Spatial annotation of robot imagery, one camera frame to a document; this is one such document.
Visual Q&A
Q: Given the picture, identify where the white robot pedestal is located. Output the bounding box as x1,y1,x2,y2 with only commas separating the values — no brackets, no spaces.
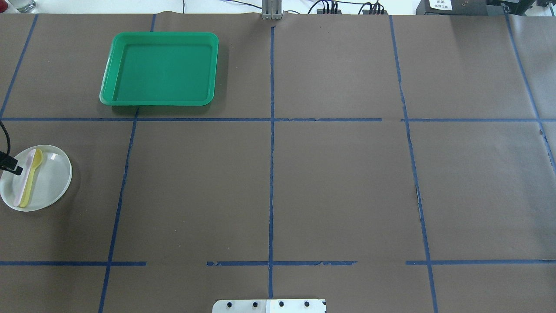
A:
212,299,327,313

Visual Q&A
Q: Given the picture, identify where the yellow plastic spoon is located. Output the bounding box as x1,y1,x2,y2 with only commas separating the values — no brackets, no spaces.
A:
17,148,43,208

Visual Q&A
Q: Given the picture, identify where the clear water bottle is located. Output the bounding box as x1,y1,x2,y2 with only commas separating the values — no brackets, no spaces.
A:
7,0,36,13

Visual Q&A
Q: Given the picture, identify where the aluminium frame post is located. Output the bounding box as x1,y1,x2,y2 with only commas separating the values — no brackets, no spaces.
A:
261,0,284,20

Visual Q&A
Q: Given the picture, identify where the green plastic tray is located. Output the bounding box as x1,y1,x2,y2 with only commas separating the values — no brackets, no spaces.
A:
99,32,220,107

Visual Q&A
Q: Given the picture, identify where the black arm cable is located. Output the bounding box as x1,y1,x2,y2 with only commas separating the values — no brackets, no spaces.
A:
0,121,11,153

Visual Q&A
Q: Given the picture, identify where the white round plate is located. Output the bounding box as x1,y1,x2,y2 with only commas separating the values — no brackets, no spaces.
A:
0,145,72,212

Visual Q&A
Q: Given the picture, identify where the pink plastic spoon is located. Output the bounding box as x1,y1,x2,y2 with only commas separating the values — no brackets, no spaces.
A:
13,149,36,207

